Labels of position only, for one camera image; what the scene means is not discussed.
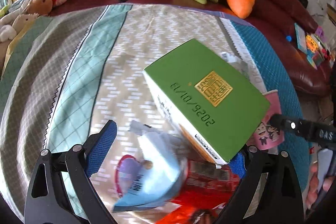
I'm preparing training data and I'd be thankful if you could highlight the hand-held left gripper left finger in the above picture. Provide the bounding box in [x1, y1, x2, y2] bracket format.
[24, 120, 118, 224]

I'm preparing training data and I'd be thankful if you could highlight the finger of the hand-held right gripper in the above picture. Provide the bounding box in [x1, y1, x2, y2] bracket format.
[270, 114, 300, 135]

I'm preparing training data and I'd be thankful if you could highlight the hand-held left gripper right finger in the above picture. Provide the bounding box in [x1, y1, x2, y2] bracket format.
[215, 145, 305, 224]

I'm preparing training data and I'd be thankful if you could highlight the pink paper cup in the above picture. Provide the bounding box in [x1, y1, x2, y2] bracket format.
[251, 90, 285, 149]

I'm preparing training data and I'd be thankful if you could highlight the green box gold seal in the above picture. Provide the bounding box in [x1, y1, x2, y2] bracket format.
[142, 38, 271, 169]

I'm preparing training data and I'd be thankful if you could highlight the person's right hand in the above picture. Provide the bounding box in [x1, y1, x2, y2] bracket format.
[307, 162, 335, 210]

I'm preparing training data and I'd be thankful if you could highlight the red snack wrapper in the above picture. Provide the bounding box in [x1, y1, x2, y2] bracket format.
[157, 160, 238, 224]

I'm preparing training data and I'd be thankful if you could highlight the light blue packet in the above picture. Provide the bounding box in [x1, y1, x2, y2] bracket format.
[113, 120, 188, 212]

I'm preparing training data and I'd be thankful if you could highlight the grey foil packet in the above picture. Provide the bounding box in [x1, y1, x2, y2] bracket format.
[220, 51, 250, 80]

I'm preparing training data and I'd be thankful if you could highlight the toys and books pile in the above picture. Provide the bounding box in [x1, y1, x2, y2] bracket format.
[304, 26, 335, 69]

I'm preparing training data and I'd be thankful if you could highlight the teal picture book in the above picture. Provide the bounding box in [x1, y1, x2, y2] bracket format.
[294, 23, 307, 52]

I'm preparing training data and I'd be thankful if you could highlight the patchwork quilted blanket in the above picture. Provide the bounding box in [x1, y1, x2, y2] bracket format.
[0, 4, 311, 224]

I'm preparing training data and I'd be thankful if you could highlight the dark red leather sofa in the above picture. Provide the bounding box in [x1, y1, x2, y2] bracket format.
[49, 0, 331, 98]

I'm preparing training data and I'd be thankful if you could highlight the cardboard box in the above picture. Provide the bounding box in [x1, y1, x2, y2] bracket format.
[326, 3, 336, 20]

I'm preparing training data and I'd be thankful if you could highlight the beige bunny plush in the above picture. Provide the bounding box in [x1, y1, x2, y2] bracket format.
[0, 13, 37, 42]

